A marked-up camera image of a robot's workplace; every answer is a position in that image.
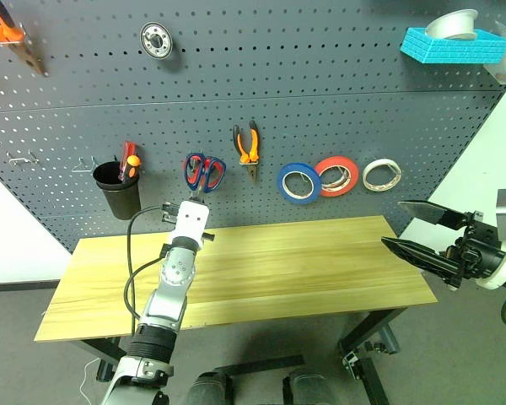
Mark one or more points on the round metal bearing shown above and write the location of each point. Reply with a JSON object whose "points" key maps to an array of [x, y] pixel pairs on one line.
{"points": [[166, 42]]}

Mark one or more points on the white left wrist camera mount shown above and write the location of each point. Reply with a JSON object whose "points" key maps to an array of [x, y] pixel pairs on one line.
{"points": [[190, 223]]}

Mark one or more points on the light blue ribbed box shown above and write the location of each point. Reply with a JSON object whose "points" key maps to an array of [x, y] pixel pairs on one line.
{"points": [[447, 52]]}

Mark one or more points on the grey perforated pegboard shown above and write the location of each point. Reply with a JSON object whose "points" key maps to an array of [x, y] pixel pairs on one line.
{"points": [[320, 84]]}

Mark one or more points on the red tape roll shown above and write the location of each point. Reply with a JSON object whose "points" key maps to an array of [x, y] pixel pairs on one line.
{"points": [[337, 160]]}

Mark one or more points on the silver metal spool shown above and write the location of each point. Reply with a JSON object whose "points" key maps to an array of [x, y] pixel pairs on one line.
{"points": [[451, 21]]}

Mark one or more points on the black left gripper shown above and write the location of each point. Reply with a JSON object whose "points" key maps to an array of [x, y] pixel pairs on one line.
{"points": [[170, 212]]}

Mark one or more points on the blue tape roll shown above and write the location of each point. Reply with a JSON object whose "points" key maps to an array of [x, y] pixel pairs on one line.
{"points": [[299, 201]]}

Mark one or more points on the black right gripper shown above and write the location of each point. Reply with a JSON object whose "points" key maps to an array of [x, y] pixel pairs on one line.
{"points": [[476, 249]]}

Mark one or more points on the black plastic cup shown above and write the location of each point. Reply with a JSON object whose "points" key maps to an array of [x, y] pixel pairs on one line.
{"points": [[122, 202]]}

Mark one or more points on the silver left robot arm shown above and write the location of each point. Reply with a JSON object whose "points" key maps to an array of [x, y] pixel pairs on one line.
{"points": [[173, 278]]}

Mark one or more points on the white tape roll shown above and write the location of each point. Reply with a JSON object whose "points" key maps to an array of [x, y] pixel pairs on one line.
{"points": [[381, 161]]}

